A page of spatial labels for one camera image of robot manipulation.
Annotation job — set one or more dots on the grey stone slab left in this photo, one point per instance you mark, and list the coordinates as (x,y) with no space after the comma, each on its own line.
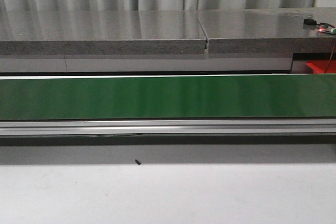
(154,32)

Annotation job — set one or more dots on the grey stone slab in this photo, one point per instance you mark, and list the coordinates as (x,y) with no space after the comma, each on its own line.
(154,32)
(266,30)

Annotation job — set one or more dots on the green conveyor belt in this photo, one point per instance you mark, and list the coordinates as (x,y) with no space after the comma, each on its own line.
(257,96)

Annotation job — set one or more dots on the grey stone slab right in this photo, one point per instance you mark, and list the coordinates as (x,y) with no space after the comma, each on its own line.
(266,30)

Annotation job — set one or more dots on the red plastic bin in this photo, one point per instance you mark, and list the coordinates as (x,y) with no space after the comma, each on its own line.
(322,66)

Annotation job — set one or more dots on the black sensor module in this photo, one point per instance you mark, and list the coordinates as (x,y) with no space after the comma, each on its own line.
(310,22)

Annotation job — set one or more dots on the green circuit board red LED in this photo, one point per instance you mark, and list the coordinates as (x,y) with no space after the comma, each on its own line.
(327,29)

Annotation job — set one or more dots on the aluminium conveyor front rail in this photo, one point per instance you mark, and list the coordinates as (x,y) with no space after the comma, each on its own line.
(180,126)

